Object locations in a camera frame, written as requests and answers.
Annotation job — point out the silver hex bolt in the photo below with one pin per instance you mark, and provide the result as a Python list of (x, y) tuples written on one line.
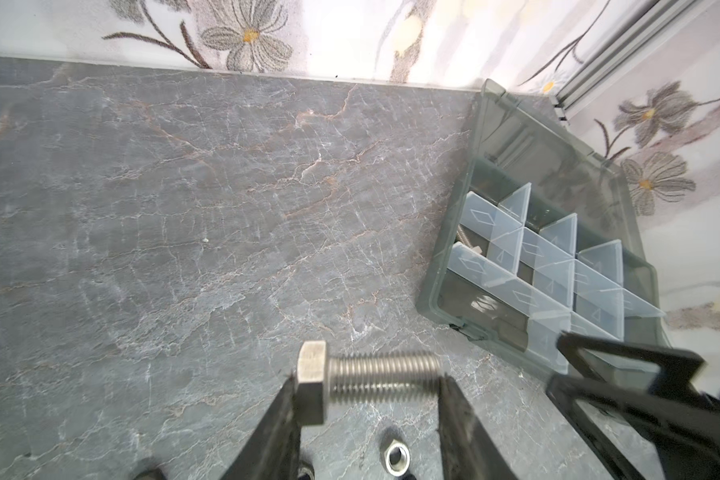
[(322, 379)]

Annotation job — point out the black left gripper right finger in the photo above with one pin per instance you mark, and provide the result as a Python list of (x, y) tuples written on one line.
[(467, 451)]

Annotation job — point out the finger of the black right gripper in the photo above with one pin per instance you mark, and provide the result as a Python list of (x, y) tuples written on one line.
[(681, 422)]

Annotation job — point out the grey compartment organizer box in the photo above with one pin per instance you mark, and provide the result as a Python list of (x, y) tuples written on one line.
[(539, 238)]

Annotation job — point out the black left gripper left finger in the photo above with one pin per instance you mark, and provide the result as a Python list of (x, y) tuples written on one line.
[(272, 452)]

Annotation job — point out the silver hex nut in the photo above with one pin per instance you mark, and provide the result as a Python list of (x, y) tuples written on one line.
[(396, 458)]

